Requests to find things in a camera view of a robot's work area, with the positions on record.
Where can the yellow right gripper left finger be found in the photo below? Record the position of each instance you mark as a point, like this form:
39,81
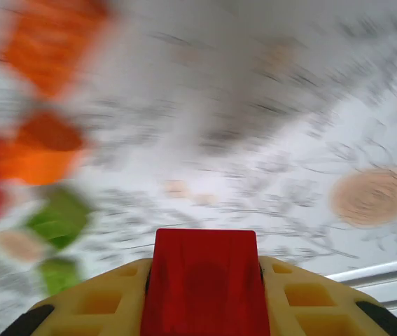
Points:
89,308

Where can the orange lego brick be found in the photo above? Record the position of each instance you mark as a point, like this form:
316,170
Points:
47,45
44,154

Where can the green lego brick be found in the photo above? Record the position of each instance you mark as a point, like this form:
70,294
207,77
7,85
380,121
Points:
60,280
61,217

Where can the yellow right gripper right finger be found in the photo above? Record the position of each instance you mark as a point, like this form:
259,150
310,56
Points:
310,301

